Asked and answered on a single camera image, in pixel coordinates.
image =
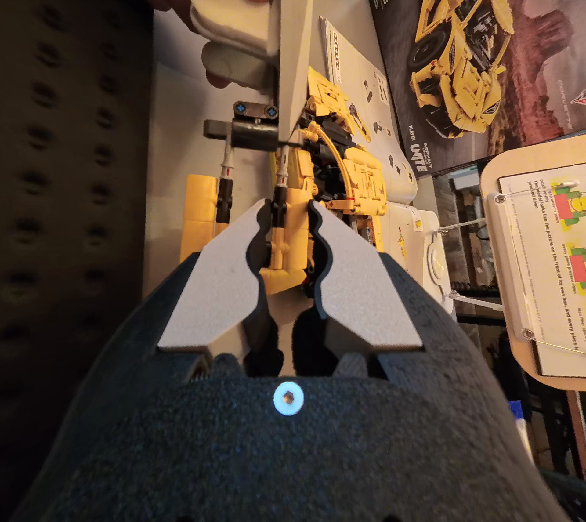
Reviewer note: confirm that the instruction board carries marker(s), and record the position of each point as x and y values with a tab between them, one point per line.
549	279

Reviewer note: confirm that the toy car set box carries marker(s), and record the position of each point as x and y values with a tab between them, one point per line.
526	50

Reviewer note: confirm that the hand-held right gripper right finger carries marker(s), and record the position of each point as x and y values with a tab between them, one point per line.
371	302

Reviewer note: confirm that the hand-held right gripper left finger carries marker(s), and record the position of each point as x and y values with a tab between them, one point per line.
215	302

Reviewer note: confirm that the open instruction booklet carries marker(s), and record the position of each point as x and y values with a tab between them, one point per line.
352	59

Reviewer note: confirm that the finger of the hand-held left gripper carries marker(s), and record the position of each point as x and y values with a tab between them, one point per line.
293	64

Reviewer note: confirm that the yellow toy brick car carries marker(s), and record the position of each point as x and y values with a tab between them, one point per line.
361	174

